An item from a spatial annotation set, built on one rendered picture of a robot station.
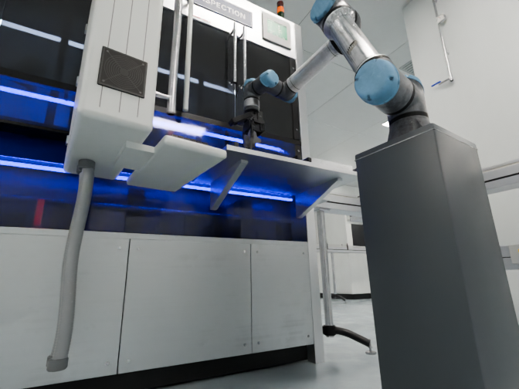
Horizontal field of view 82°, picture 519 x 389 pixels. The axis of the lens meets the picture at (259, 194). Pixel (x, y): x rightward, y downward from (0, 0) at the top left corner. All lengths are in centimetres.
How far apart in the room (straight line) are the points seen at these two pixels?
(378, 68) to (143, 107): 66
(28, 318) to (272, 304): 95
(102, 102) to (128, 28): 25
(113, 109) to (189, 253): 73
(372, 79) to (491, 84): 196
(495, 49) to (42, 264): 303
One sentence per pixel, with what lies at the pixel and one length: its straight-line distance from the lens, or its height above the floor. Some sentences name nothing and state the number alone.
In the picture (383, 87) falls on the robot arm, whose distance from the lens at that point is 94.
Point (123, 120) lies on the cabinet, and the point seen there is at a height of 81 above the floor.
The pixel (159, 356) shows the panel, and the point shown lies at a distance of 137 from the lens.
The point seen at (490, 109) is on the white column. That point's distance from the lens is 280.
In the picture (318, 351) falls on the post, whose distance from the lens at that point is 173.
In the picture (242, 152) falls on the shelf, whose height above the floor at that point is 86.
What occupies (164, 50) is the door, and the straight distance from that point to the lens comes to 175.
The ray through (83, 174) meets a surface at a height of 75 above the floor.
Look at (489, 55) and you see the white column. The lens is 297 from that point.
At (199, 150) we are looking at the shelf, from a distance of 91.
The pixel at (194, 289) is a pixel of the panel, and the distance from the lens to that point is 138.
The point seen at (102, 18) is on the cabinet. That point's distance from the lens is 102.
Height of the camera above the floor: 41
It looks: 16 degrees up
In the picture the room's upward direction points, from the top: 1 degrees counter-clockwise
